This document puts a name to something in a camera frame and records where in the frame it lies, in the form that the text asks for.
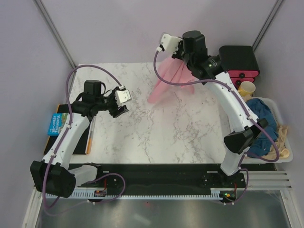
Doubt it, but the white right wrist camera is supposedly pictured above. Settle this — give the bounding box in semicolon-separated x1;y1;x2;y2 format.
156;33;182;54

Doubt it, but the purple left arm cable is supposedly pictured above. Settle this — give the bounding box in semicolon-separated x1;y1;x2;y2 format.
41;65;126;216

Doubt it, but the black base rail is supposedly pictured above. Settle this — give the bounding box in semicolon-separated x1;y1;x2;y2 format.
78;163;246;196

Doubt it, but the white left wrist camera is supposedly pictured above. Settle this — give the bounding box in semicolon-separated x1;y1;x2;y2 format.
114;86;132;106

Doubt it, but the blue treehouse book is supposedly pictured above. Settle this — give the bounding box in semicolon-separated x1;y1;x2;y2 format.
47;113;69;136

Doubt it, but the left aluminium frame post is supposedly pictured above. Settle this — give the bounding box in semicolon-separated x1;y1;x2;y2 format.
32;0;78;71

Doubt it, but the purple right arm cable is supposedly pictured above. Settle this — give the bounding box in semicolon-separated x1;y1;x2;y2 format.
153;50;280;206

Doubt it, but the right aluminium frame post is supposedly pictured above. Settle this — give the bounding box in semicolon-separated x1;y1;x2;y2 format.
252;0;285;52

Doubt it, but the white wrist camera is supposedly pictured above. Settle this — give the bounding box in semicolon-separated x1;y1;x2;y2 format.
156;33;182;54
114;86;132;106

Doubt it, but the beige t shirt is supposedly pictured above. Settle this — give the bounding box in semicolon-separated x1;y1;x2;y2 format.
242;94;291;161

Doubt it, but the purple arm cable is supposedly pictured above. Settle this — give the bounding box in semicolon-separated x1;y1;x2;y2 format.
153;50;280;206
41;65;126;216

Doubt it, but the white plastic basket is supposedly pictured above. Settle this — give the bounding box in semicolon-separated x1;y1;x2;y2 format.
242;96;294;164

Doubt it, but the black pink drawer unit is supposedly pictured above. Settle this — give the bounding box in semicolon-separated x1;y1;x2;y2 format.
218;46;260;88

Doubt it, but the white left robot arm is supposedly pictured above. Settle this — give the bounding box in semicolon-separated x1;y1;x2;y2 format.
30;80;132;198

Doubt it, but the white slotted cable duct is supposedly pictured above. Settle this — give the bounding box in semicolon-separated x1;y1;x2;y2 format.
44;188;225;200

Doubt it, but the blue t shirt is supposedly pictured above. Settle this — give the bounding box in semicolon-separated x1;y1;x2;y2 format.
246;98;279;156

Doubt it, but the pink t shirt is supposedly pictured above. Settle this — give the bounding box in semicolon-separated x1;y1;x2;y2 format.
147;57;196;104

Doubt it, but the aluminium frame post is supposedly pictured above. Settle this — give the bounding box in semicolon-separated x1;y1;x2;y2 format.
252;0;285;52
32;0;78;71

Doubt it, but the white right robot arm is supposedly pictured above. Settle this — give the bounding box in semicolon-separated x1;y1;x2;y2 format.
171;30;268;187

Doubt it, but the black orange notebook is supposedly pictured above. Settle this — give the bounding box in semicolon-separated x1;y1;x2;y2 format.
43;104;95;155

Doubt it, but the yellow mug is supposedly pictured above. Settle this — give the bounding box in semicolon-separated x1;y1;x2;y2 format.
238;81;256;96

